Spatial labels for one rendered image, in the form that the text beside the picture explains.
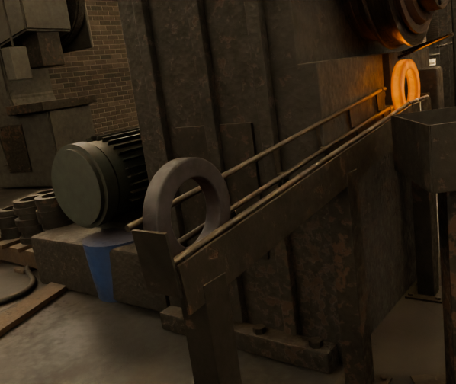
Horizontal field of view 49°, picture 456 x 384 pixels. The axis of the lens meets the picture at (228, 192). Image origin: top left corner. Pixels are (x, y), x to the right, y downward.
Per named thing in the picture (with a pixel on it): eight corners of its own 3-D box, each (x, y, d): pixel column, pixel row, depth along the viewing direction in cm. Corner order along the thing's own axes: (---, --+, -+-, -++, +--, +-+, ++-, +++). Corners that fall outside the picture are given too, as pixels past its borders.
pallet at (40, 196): (61, 285, 246) (41, 197, 236) (-16, 264, 298) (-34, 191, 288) (219, 214, 334) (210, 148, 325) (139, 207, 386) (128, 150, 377)
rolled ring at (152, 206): (219, 142, 87) (205, 143, 89) (143, 178, 73) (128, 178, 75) (239, 241, 92) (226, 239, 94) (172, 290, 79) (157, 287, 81)
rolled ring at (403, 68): (419, 56, 168) (409, 58, 170) (399, 60, 154) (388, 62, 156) (422, 112, 172) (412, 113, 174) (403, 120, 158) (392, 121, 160)
